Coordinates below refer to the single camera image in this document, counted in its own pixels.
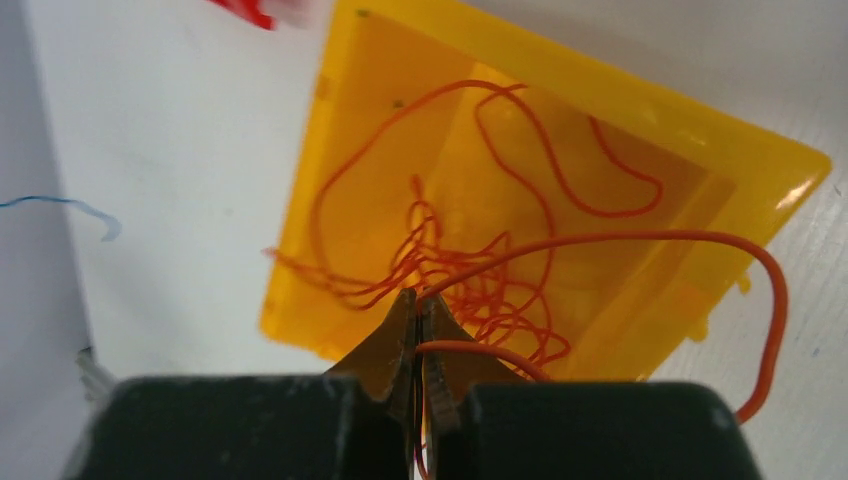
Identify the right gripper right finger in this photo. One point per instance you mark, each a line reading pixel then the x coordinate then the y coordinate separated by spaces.
pixel 448 376

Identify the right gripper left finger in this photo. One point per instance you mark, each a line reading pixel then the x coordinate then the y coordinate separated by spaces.
pixel 383 362

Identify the yellow plastic bin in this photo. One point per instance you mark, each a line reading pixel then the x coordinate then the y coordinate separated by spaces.
pixel 441 136

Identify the red plastic bin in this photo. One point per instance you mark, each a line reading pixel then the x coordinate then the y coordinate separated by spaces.
pixel 249 11

